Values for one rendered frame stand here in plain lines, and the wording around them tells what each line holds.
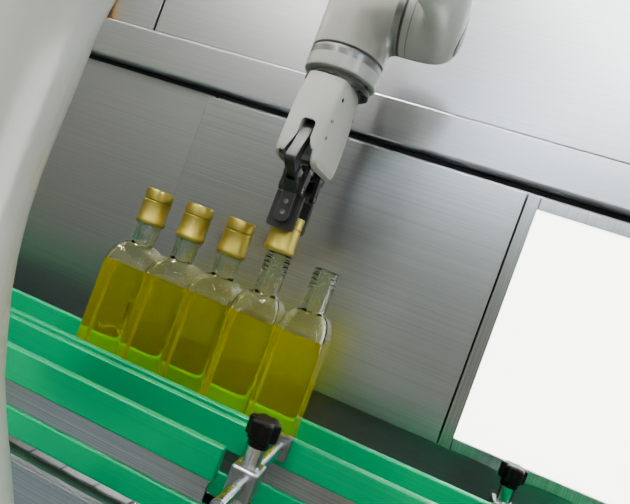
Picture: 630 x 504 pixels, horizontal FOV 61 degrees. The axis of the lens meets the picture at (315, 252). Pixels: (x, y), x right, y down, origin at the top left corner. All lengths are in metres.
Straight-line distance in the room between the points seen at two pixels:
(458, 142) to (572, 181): 0.15
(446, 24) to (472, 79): 0.24
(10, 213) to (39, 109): 0.03
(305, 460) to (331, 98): 0.38
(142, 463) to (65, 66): 0.42
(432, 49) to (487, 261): 0.27
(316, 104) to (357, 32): 0.09
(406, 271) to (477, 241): 0.10
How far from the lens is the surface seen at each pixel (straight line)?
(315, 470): 0.59
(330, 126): 0.57
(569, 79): 0.81
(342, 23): 0.61
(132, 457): 0.55
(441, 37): 0.59
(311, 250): 0.73
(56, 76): 0.18
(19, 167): 0.17
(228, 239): 0.62
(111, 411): 0.55
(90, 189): 0.93
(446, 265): 0.71
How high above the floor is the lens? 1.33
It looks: level
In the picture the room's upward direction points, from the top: 20 degrees clockwise
